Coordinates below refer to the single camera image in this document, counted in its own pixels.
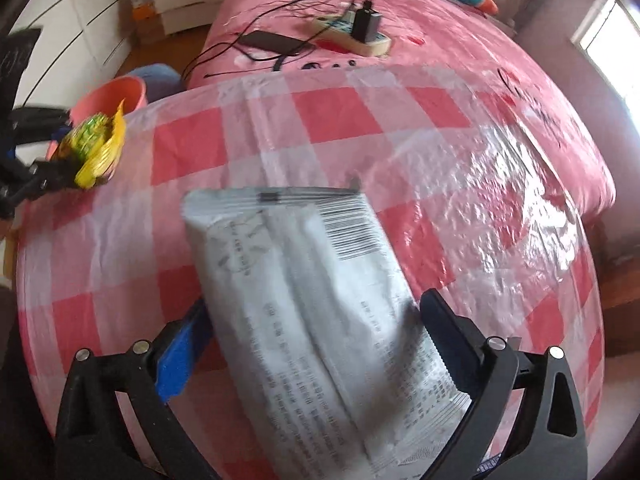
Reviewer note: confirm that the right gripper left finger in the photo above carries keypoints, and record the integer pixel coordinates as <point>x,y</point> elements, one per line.
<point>91,437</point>

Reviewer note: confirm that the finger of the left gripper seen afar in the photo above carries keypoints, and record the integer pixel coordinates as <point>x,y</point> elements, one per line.
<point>39,126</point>

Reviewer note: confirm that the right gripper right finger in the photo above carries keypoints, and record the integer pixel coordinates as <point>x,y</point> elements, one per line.
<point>524,420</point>

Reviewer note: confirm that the yellow green candy wrapper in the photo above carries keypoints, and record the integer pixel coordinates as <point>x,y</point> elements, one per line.
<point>91,150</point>

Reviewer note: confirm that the grey white snack bag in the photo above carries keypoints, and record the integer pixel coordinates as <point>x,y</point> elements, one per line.
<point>324,341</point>

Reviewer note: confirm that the orange plastic trash bin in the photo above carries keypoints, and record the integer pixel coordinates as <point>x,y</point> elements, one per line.
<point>105,99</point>

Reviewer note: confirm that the blue round stool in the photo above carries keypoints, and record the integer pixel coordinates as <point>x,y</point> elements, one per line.
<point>160,80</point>

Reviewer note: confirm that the pink bed blanket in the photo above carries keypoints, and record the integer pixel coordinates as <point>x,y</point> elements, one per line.
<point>435,33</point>

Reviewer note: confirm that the pink checkered plastic tablecloth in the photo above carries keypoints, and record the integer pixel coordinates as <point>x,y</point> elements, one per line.
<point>469,203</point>

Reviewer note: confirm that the black charger adapter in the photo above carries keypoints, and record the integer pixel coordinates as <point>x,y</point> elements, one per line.
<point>366,23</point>

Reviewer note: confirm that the bright window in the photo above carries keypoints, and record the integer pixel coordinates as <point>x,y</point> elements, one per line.
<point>609,38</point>

